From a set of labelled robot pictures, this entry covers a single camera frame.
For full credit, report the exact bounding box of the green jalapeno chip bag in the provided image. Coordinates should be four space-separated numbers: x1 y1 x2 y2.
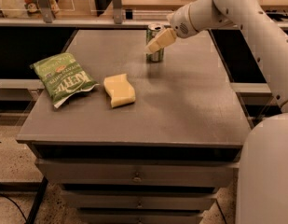
31 52 98 108

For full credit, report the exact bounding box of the yellow sponge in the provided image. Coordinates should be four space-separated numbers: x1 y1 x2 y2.
103 74 136 108

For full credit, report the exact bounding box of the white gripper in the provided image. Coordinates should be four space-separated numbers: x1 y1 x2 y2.
144 5 197 54

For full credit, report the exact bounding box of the green soda can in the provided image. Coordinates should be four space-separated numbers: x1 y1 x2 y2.
146 23 164 63

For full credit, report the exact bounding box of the grey drawer cabinet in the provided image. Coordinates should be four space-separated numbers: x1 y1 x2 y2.
18 30 250 224

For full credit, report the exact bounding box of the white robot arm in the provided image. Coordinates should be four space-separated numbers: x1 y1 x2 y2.
145 0 288 224

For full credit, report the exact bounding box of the black floor cable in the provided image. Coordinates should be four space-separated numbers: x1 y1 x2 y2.
0 189 29 224

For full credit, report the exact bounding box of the metal railing frame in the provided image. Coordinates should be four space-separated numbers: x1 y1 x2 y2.
0 0 288 30

